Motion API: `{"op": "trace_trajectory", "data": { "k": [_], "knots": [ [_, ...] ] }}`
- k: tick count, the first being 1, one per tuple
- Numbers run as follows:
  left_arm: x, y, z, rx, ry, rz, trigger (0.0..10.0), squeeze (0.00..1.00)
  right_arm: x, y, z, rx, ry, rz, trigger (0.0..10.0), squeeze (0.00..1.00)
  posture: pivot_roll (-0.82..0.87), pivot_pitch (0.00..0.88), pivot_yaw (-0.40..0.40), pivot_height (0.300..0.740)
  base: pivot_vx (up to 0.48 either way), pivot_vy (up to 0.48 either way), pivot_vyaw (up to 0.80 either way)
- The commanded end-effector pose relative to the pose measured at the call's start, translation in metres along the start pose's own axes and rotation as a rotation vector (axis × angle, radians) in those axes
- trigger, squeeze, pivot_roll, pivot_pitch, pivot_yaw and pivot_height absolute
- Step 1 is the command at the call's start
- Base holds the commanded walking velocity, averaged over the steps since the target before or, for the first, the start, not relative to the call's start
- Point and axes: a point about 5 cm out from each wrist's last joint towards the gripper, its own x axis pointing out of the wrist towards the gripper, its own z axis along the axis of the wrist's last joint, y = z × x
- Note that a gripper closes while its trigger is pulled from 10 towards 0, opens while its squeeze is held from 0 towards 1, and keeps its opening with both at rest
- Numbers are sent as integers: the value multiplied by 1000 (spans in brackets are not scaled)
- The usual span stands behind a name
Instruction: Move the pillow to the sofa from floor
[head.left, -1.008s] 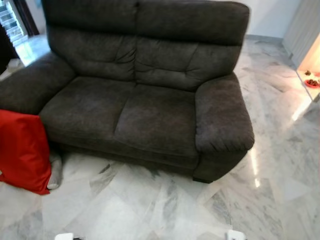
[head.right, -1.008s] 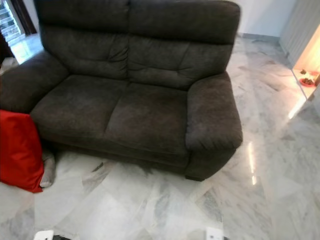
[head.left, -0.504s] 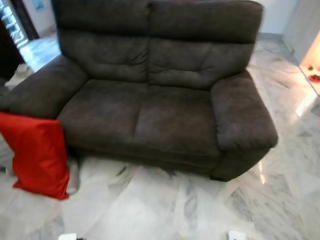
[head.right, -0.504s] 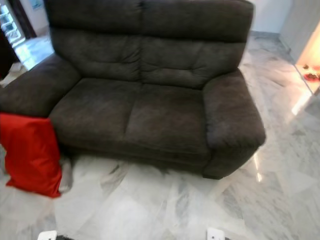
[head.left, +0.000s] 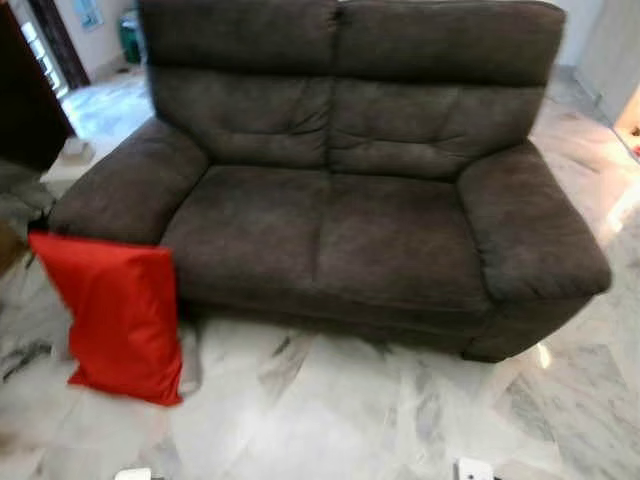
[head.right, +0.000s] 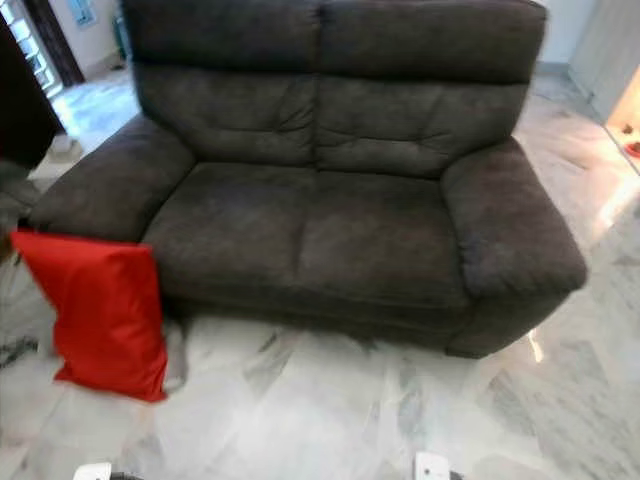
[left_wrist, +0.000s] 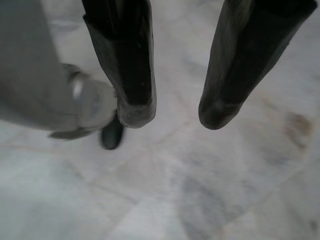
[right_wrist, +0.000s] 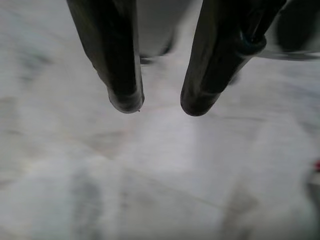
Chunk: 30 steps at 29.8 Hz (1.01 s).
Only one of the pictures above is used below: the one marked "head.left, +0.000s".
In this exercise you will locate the dark brown fabric loveseat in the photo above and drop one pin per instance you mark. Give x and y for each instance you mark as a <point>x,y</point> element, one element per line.
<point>330,230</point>

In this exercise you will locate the dark wooden door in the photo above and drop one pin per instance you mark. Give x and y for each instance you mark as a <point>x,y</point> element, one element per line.
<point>28,90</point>

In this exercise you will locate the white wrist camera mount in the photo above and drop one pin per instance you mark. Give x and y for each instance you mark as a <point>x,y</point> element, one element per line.
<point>132,474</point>
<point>473,470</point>

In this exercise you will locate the red pillow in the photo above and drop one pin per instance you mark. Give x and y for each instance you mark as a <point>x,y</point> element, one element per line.
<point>115,320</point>

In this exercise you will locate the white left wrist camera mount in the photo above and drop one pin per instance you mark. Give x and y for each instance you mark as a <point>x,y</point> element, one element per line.
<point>132,474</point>

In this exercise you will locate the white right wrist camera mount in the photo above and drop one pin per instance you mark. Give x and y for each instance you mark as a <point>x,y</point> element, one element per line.
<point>473,470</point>

